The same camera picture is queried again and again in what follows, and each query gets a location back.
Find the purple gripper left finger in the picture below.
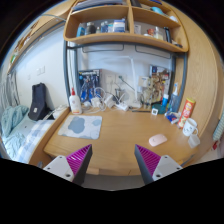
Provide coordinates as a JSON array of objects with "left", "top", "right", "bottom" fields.
[{"left": 44, "top": 145, "right": 92, "bottom": 185}]

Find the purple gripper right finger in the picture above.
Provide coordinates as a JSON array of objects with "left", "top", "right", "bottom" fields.
[{"left": 134, "top": 145, "right": 182, "bottom": 185}]

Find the pink computer mouse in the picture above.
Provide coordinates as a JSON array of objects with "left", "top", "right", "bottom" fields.
[{"left": 149, "top": 134, "right": 167, "bottom": 147}]

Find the grey blue mouse pad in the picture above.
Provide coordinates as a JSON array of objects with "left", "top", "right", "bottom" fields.
[{"left": 58, "top": 115, "right": 102, "bottom": 140}]

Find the clear plastic cup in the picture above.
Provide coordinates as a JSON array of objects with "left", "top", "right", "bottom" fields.
[{"left": 188, "top": 134, "right": 200, "bottom": 148}]

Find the wooden desk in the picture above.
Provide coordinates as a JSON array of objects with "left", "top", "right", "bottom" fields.
[{"left": 30, "top": 109, "right": 197, "bottom": 176}]

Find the white mug with face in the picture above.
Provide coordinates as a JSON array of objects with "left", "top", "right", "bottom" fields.
[{"left": 183, "top": 118, "right": 198, "bottom": 137}]

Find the small white clock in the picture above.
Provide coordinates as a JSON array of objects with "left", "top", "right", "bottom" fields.
[{"left": 151, "top": 108, "right": 158, "bottom": 116}]

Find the bed with plaid bedding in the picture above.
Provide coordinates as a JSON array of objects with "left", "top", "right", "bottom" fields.
[{"left": 0, "top": 106, "right": 68, "bottom": 164}]

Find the white bottle red cap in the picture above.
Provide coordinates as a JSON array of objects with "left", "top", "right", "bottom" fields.
[{"left": 69, "top": 89, "right": 82, "bottom": 114}]

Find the white desk lamp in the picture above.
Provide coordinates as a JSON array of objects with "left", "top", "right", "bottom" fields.
[{"left": 119, "top": 56, "right": 141, "bottom": 108}]

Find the black backpack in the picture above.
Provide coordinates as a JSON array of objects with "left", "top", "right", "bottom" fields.
[{"left": 28, "top": 83, "right": 48, "bottom": 121}]

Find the white power strip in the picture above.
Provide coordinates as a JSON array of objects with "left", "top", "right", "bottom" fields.
[{"left": 116, "top": 103, "right": 128, "bottom": 111}]

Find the blue spray bottle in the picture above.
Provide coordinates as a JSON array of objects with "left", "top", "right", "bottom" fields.
[{"left": 170, "top": 83, "right": 178, "bottom": 112}]

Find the red chips can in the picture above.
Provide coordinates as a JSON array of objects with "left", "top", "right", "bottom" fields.
[{"left": 178, "top": 98, "right": 195, "bottom": 128}]

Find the teal blanket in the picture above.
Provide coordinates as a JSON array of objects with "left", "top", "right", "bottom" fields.
[{"left": 1, "top": 105, "right": 29, "bottom": 137}]

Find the blue robot model box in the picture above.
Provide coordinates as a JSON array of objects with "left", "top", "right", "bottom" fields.
[{"left": 78, "top": 69, "right": 102, "bottom": 103}]

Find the colourful figure box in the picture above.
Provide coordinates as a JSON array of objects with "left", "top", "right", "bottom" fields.
[{"left": 149, "top": 65, "right": 171, "bottom": 103}]

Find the wooden wall shelf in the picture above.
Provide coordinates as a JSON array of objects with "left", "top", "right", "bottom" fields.
[{"left": 64, "top": 0, "right": 189, "bottom": 53}]

